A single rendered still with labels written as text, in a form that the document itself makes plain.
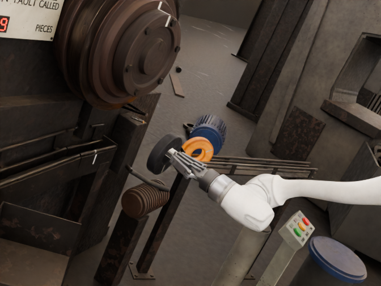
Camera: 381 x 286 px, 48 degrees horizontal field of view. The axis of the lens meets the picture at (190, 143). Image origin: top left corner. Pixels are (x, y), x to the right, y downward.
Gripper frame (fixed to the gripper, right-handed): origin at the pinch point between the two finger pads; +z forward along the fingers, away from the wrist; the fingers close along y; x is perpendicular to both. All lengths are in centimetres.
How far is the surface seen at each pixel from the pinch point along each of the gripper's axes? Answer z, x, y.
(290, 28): 98, 34, 406
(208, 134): 55, -59, 192
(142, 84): 15.9, 16.5, -5.3
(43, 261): -3, -24, -48
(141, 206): 6.3, -35.5, 16.5
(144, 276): -1, -84, 42
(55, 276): -9, -24, -49
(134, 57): 15.5, 26.2, -16.5
